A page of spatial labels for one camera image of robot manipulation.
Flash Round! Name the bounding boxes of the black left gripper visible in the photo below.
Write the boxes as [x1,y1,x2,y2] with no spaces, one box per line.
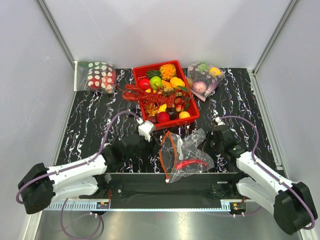
[123,127,162,162]

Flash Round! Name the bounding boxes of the dark brown fake fruit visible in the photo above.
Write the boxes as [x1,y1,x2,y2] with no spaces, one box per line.
[147,116,158,124]

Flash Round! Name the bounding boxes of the clear zip top bag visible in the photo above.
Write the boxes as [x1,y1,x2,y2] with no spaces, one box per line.
[159,129,215,184]

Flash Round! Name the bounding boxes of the red chili pepper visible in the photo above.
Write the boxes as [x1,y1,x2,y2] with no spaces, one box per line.
[175,159,208,170]

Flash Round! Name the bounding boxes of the red plastic lobster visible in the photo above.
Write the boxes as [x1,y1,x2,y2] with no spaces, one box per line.
[122,84,176,109]

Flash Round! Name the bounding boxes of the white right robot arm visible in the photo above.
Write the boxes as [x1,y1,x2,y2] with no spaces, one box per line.
[202,124,318,235]

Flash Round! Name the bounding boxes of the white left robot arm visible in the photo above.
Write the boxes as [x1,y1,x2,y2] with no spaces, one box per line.
[16,133,161,215]

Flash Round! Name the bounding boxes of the spotted bag with vegetables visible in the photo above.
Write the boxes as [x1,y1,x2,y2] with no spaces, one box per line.
[186,61,224,102]

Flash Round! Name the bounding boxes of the spotted bag with red fruit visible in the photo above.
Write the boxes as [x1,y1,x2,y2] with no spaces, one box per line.
[73,61,117,94]

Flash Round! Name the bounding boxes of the yellow ginger root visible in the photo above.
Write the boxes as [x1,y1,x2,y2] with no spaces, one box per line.
[145,107,159,117]

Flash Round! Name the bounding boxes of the red wrinkled fruit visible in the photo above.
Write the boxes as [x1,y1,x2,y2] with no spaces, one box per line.
[156,111,170,123]

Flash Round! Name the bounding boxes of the red plastic bin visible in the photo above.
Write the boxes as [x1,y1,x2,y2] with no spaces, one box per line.
[132,60,200,130]

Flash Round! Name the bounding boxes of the yellow round fruit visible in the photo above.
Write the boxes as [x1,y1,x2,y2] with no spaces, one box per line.
[178,111,191,119]

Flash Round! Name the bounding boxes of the dark purple mangosteen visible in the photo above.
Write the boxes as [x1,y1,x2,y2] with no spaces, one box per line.
[166,107,178,121]

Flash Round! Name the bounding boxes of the purple onion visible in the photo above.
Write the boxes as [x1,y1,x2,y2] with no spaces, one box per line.
[192,81,207,94]

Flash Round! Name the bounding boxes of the lychee and longan bunch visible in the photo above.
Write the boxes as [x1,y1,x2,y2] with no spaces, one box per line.
[162,87,194,113]

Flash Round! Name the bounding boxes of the red apple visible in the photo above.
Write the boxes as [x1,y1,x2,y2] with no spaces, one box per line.
[138,78,151,91]

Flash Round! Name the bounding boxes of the green apple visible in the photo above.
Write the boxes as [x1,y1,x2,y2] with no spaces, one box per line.
[149,76,162,90]

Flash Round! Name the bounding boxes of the orange pineapple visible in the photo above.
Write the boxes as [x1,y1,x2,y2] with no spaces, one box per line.
[159,63,177,81]

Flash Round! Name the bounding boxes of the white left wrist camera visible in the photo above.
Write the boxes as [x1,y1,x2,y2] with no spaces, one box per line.
[138,119,156,142]

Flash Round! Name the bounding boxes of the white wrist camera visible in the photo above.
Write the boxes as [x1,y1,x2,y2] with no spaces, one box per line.
[138,119,156,142]
[214,117,225,126]

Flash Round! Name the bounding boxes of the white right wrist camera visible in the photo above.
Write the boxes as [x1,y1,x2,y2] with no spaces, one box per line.
[214,117,225,126]

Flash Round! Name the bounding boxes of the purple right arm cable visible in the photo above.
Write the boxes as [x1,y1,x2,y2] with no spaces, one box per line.
[202,115,316,231]

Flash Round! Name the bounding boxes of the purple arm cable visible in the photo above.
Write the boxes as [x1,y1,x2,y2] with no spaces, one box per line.
[202,115,316,231]
[16,111,143,238]

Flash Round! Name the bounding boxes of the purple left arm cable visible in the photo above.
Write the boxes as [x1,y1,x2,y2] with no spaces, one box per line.
[16,111,143,238]

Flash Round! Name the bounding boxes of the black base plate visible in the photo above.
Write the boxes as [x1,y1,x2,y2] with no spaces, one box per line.
[80,172,243,202]

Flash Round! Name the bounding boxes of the aluminium front rail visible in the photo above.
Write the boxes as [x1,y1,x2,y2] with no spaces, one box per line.
[32,181,305,213]

